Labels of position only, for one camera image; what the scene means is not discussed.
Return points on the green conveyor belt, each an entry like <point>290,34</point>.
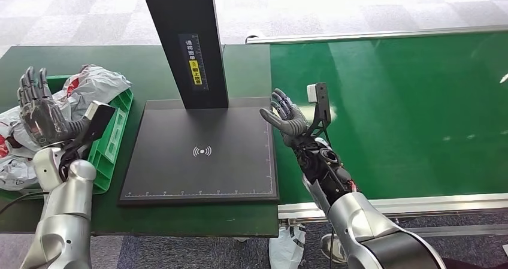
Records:
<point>416,112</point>

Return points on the large white plastic package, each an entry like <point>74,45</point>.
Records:
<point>12,172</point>

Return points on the person's grey sneaker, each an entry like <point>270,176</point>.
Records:
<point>327,249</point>

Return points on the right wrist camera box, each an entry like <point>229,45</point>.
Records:
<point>319,100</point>

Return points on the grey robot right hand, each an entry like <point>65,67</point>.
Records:
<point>289,122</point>

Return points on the black weighing scale platform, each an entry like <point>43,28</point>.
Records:
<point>202,152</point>

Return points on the white plastic bag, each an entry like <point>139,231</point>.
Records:
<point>286,249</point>

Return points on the grey conveyor frame bar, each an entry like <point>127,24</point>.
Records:
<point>468,230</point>

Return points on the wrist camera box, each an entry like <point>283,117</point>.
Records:
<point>319,100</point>
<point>99,118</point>

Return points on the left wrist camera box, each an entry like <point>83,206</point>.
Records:
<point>99,118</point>

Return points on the metal conveyor side rail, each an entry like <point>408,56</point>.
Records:
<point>377,35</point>
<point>436,204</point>

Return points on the black scale column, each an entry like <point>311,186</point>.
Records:
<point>186,21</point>

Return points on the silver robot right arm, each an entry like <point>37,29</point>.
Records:
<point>357,223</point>

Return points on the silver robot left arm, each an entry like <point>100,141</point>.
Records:
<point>65,211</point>

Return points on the black yellow column label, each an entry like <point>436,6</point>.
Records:
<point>193,60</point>

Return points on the grey red printed package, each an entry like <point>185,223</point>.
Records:
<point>95,86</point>

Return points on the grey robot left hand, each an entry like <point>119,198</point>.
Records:
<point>41,118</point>

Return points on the green plastic basket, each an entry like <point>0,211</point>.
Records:
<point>109,148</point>

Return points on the dark green table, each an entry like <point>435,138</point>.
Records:
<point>119,59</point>

